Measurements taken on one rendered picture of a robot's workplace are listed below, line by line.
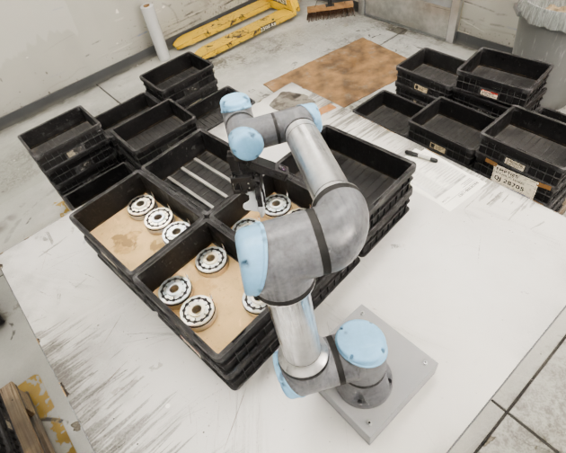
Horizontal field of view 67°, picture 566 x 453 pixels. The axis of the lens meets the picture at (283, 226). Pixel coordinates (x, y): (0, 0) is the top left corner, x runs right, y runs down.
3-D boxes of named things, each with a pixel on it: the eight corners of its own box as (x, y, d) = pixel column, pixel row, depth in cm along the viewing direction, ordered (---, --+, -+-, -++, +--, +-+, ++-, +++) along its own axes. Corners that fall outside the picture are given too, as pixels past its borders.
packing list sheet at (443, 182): (489, 181, 165) (490, 180, 165) (453, 214, 156) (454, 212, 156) (418, 146, 183) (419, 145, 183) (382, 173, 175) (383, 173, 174)
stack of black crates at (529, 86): (533, 137, 259) (561, 66, 225) (501, 164, 247) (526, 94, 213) (470, 111, 283) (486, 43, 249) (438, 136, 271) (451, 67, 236)
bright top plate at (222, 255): (233, 258, 136) (233, 256, 135) (208, 279, 131) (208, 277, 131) (213, 242, 141) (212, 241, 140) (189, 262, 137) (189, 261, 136)
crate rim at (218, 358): (299, 287, 120) (298, 281, 118) (219, 366, 107) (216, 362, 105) (208, 221, 140) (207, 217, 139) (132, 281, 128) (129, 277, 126)
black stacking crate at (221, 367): (301, 305, 127) (297, 283, 118) (227, 379, 115) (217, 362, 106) (215, 240, 147) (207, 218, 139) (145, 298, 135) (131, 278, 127)
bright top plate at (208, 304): (221, 309, 124) (221, 308, 123) (193, 333, 120) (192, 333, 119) (200, 289, 129) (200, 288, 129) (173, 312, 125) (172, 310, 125)
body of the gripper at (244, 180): (236, 181, 126) (227, 145, 118) (265, 178, 126) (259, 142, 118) (234, 197, 121) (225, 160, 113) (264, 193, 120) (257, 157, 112)
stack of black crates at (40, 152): (110, 161, 295) (80, 104, 261) (131, 181, 278) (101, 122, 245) (56, 191, 280) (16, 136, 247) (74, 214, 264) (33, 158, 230)
